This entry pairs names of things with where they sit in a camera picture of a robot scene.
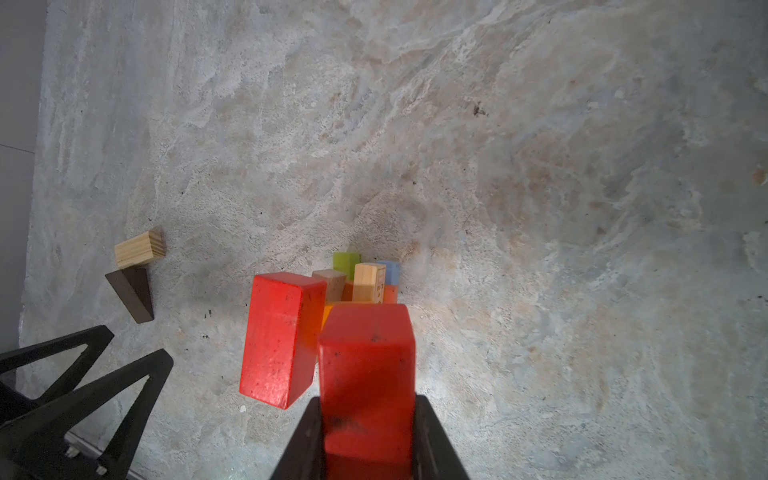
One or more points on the green wood block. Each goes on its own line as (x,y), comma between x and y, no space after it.
(345,262)

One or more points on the blue wood block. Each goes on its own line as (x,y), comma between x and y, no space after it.
(392,272)

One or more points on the light natural wood block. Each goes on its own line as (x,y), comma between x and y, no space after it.
(140,250)

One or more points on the yellow orange wood block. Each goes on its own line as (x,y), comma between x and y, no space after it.
(327,310)

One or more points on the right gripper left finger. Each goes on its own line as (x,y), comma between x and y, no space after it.
(304,457)

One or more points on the dark brown wood block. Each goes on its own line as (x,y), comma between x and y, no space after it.
(131,285)

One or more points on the engraved natural wood block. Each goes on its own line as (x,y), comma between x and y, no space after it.
(369,283)

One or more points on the tan wood block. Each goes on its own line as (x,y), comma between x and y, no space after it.
(335,280)

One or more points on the red wood block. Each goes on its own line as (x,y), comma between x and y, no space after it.
(367,355)
(280,350)

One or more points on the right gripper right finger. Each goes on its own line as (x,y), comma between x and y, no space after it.
(433,455)

